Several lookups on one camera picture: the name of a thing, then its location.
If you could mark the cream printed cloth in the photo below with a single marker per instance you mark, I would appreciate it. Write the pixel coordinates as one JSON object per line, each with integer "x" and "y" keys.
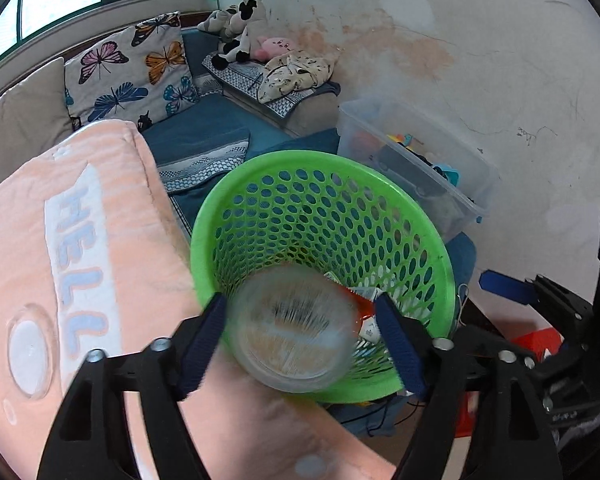
{"x": 295, "y": 72}

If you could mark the red and white carton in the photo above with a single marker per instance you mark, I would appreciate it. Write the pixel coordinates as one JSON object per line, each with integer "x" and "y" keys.
{"x": 367, "y": 317}

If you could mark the grey patterned cushion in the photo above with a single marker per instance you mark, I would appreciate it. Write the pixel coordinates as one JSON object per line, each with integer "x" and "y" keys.
{"x": 280, "y": 110}

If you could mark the black and white cow plush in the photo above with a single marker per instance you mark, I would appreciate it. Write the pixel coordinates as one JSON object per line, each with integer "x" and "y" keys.
{"x": 247, "y": 30}

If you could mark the blue cloth with white trim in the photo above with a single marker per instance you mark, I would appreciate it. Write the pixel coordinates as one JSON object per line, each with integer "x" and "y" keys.
{"x": 205, "y": 160}

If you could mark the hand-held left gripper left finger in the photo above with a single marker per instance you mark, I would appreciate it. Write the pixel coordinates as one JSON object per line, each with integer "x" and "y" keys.
{"x": 205, "y": 340}

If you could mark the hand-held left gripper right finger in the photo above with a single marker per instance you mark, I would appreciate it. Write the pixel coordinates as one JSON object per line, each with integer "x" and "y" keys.
{"x": 397, "y": 345}

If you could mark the red box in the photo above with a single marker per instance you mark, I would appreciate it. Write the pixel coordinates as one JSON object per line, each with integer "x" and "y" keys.
{"x": 535, "y": 342}

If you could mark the clear plastic storage box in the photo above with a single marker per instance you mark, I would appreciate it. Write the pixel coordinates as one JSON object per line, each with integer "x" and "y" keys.
{"x": 420, "y": 160}

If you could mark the green plastic mesh basket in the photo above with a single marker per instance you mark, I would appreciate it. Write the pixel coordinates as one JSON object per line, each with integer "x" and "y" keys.
{"x": 305, "y": 200}

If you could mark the grey plush toy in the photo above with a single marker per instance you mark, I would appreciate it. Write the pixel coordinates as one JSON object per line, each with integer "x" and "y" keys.
{"x": 215, "y": 21}

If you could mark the pink plush toy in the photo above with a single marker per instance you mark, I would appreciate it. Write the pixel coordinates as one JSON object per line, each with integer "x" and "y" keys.
{"x": 272, "y": 46}

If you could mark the beige pillow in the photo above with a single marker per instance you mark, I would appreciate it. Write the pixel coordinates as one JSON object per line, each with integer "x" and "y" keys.
{"x": 20, "y": 110}

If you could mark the butterfly print pillow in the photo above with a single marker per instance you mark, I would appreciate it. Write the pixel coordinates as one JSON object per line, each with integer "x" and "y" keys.
{"x": 130, "y": 65}

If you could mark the clear plastic bottle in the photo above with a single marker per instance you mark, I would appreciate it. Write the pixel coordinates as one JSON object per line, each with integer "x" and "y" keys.
{"x": 290, "y": 330}

